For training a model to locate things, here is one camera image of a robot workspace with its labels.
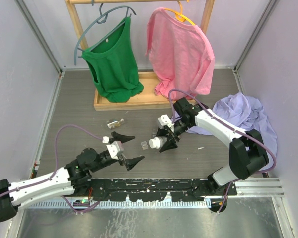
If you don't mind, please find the white capped pill bottle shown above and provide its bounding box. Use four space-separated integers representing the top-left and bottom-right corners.
149 136 167 149

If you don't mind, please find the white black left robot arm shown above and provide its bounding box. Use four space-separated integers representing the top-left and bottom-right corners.
0 132 144 223

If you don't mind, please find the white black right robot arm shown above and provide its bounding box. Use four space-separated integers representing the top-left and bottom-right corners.
149 98 269 195

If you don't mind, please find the clear bottle of yellow capsules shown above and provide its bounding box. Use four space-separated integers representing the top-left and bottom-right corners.
106 119 125 130

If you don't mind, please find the wooden clothes rack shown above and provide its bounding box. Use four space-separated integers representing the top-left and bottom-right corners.
64 0 216 112

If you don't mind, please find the pink t-shirt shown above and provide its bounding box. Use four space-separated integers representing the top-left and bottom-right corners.
146 7 215 100

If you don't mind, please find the lavender crumpled cloth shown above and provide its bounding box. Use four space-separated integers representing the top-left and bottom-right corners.
186 92 278 159

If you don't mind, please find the green t-shirt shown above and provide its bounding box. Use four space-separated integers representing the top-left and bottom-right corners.
82 16 144 103

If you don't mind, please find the yellow clothes hanger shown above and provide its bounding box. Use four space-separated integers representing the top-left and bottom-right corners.
163 0 195 25

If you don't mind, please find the grey-blue clothes hanger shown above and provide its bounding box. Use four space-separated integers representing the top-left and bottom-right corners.
67 0 137 66

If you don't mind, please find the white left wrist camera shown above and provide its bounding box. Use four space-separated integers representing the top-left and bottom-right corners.
106 141 124 160

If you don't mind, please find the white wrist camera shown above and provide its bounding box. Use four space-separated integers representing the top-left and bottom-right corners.
157 114 174 129
106 141 124 160

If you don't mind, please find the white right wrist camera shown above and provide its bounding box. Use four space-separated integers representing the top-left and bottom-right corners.
157 114 174 129

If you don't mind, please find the white slotted cable duct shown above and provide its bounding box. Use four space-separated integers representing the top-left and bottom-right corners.
30 197 211 209

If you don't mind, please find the aluminium frame rail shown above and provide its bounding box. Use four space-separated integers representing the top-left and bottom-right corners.
14 178 285 199

